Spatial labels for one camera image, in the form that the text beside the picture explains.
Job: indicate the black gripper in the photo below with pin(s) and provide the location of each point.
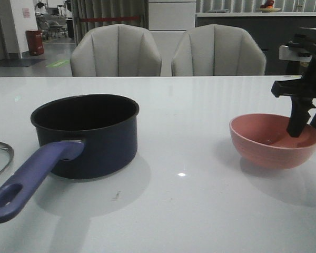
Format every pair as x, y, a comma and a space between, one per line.
301, 91

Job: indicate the pink bowl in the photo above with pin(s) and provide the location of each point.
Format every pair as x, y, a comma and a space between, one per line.
262, 139

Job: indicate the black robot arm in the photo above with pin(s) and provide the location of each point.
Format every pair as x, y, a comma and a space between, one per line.
303, 44

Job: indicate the dark grey counter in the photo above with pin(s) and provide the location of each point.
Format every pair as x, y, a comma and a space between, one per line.
269, 30

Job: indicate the right grey chair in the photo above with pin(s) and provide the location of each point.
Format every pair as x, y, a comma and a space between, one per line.
217, 50

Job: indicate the grey chair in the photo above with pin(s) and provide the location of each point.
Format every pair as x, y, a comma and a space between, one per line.
116, 51
217, 50

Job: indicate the fruit plate on counter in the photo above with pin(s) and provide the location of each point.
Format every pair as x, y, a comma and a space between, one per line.
268, 7

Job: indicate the white cabinet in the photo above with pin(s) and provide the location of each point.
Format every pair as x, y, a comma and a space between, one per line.
171, 15

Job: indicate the left grey chair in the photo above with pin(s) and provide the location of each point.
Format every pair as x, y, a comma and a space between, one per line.
116, 51

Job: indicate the dark blue saucepan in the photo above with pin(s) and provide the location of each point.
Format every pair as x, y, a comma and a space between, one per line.
80, 137

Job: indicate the red barrier belt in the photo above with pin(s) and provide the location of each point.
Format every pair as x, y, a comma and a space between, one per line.
111, 19

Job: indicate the red trash bin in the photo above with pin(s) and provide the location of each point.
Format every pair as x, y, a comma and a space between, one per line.
35, 42

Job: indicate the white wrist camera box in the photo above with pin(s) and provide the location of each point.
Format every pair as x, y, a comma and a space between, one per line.
296, 53

